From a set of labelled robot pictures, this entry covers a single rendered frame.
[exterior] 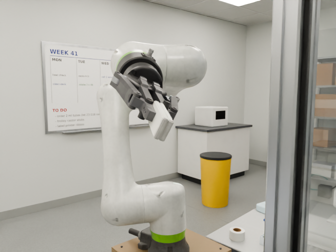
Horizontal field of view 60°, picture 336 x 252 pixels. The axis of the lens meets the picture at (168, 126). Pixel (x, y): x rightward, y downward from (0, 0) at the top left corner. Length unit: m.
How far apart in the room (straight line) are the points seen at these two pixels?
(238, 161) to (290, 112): 4.69
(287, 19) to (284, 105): 0.12
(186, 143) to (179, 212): 3.76
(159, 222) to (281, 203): 0.62
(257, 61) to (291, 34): 5.70
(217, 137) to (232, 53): 2.01
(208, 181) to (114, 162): 2.81
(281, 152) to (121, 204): 0.64
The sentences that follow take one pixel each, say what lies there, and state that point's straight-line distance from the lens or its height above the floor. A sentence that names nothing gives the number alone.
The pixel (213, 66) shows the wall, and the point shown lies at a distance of 5.53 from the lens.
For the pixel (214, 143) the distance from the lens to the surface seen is 4.58.
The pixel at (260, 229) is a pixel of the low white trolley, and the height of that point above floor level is 0.76.
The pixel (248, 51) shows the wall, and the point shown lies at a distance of 6.29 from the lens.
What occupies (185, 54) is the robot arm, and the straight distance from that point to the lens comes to 0.70.
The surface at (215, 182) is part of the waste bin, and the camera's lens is 3.73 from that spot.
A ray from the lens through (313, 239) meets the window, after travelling 0.49.
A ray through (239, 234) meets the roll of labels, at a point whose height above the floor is 0.80.
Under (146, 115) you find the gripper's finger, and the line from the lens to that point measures 0.40.
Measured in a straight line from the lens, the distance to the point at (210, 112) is 4.71.
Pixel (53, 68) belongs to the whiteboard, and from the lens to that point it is 3.85.
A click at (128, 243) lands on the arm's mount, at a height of 0.86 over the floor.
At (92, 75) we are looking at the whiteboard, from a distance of 4.03.
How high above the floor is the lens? 1.43
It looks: 6 degrees down
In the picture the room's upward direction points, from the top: straight up
